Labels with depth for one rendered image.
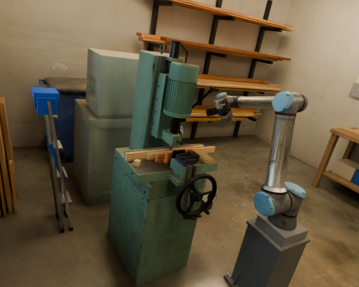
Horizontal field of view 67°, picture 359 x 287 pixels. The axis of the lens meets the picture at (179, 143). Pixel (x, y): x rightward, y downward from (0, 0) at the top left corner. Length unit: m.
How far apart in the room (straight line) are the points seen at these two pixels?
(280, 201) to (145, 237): 0.87
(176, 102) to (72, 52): 2.34
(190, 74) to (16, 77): 2.55
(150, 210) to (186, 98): 0.72
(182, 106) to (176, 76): 0.18
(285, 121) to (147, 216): 0.99
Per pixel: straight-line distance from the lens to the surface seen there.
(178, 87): 1.60
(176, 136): 1.72
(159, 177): 1.64
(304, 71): 5.16
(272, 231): 1.93
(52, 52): 3.72
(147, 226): 1.82
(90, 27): 3.77
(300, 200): 1.88
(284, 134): 1.65
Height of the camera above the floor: 1.66
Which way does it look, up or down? 22 degrees down
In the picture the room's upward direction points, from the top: 10 degrees clockwise
